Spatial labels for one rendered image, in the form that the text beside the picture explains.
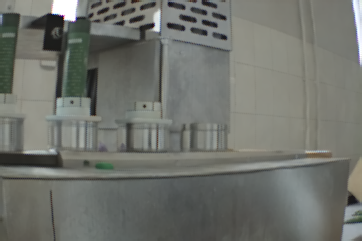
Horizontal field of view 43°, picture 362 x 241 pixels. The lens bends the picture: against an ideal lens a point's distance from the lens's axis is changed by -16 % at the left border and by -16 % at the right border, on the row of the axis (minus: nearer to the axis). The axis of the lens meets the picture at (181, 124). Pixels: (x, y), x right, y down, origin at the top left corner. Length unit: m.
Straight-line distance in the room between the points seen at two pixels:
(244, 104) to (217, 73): 2.31
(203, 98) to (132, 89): 0.12
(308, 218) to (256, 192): 0.14
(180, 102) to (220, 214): 0.29
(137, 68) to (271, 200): 0.30
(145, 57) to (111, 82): 0.09
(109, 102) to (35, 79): 1.45
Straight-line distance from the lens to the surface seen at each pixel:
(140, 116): 0.65
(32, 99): 2.24
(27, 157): 0.51
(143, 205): 0.46
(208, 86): 0.84
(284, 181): 0.63
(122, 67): 0.80
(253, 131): 3.23
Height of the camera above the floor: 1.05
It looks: 2 degrees up
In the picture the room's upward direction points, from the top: 1 degrees clockwise
